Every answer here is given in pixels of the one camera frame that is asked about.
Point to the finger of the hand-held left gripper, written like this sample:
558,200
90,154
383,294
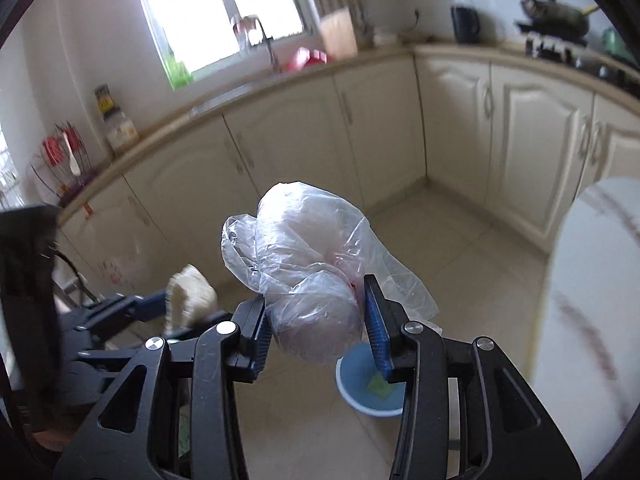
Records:
192,327
135,307

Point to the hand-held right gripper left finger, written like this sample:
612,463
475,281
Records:
261,345

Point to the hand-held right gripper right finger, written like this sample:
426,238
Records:
375,330

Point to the blue plastic bucket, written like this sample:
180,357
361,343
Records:
357,380

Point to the clear plastic bag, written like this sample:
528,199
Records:
300,240

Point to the small green wrapper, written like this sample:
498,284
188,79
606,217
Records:
379,386

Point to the beige kitchen countertop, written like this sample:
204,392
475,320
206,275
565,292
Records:
150,140

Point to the large bottle with yellow label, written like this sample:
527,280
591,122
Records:
117,125

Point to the white marble round table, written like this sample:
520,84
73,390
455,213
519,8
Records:
590,310

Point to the red plastic basin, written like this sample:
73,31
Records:
306,58

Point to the stack of white bowls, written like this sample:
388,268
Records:
385,37

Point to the metal sink faucet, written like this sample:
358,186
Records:
267,42

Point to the wooden cutting board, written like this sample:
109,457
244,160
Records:
339,32

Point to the kitchen window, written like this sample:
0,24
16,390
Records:
215,10

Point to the black electric kettle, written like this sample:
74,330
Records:
466,25

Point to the black glass gas hob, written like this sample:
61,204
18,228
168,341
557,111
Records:
575,52

